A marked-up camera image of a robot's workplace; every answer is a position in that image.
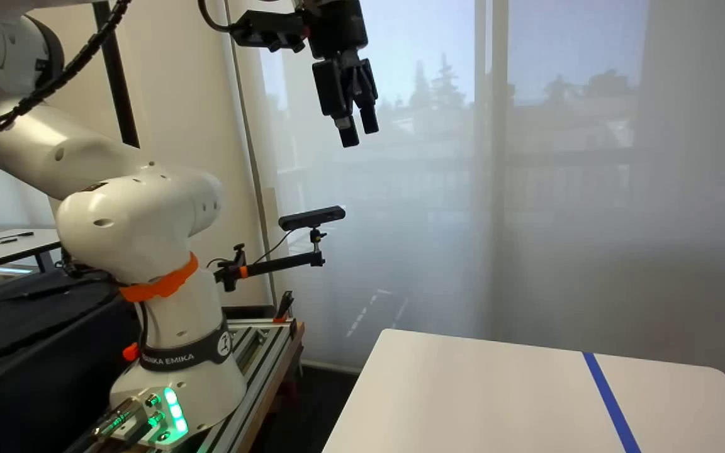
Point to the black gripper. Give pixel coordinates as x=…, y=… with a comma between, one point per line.
x=342, y=78

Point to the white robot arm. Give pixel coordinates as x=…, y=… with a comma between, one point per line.
x=132, y=220

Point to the blue tape line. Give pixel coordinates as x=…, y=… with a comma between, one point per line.
x=612, y=402

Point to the background white desk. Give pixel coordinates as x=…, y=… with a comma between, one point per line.
x=28, y=241

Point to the black cart with cover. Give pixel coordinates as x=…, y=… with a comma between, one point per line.
x=62, y=342

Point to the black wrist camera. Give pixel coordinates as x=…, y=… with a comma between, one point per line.
x=272, y=31

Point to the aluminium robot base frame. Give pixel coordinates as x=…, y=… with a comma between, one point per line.
x=244, y=379

